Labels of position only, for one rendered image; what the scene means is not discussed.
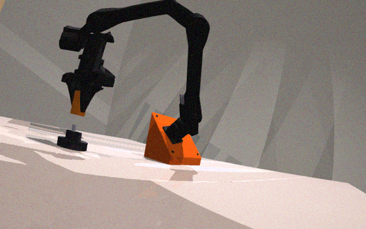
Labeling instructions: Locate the orange cylinder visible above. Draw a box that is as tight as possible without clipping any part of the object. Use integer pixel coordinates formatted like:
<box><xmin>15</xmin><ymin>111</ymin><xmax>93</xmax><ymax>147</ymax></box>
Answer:
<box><xmin>70</xmin><ymin>91</ymin><xmax>86</xmax><ymax>117</ymax></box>

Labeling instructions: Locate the black round pedestal with silver shaft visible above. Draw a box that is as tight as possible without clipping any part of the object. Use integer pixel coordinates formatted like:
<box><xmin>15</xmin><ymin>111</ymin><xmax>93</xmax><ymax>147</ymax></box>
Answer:
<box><xmin>57</xmin><ymin>124</ymin><xmax>88</xmax><ymax>152</ymax></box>

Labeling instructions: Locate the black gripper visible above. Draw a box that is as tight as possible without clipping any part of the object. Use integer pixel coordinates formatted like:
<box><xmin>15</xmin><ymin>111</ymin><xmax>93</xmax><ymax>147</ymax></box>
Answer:
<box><xmin>62</xmin><ymin>50</ymin><xmax>115</xmax><ymax>112</ymax></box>

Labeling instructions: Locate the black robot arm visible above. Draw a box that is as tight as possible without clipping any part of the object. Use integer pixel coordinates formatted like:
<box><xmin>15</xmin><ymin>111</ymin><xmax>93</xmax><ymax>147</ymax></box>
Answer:
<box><xmin>59</xmin><ymin>0</ymin><xmax>210</xmax><ymax>144</ymax></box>

